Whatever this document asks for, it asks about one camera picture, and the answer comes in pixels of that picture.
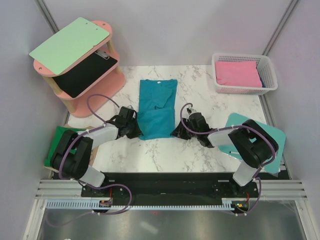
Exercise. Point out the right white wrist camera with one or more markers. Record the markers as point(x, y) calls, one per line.
point(191, 110)

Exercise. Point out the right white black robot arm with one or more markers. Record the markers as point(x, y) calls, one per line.
point(254, 145)

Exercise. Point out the light green clipboard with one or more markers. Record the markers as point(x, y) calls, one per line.
point(69, 46)

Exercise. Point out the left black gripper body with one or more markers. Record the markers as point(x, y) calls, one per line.
point(133, 130)

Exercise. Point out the turquoise plastic board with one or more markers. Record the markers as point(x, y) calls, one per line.
point(277, 134)

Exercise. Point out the aluminium rail frame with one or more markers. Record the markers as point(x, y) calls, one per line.
point(269, 190)

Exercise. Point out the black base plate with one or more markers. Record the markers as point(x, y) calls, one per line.
point(171, 188)

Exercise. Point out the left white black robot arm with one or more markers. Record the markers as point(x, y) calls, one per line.
point(72, 154)

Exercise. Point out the green t shirt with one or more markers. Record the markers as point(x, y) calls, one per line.
point(56, 138)

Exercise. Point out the white plastic basket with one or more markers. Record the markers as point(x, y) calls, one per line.
point(264, 66)

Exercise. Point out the white slotted cable duct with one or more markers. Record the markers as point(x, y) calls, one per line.
point(95, 204)

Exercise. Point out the black clipboard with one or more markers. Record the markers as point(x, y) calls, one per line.
point(80, 77)

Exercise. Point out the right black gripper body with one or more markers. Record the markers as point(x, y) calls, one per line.
point(183, 133)

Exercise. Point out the teal t shirt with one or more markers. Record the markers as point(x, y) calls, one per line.
point(156, 108)

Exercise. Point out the blue folded cloth in basket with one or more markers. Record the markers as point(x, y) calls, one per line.
point(262, 82)

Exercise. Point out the pink folded t shirt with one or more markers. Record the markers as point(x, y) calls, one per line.
point(237, 74)

